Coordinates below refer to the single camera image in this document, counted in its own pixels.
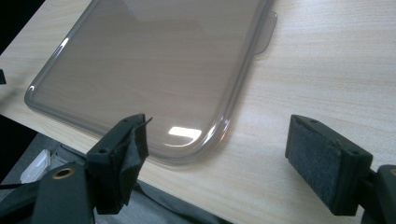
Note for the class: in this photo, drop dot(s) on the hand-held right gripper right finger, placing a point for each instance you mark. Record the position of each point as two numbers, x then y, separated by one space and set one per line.
323 165

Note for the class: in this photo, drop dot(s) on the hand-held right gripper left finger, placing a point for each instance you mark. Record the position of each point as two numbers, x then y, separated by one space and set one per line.
115 165

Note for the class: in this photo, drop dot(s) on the clear grey plastic lid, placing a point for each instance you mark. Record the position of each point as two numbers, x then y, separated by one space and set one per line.
143 77

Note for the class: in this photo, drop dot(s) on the dark grey cloth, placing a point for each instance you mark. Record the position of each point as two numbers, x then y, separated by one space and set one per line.
162 205

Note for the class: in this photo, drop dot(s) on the clear plastic piece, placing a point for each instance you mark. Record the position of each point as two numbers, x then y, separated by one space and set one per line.
37 166

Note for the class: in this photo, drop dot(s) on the small black object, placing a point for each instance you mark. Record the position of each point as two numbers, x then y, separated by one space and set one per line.
2 76

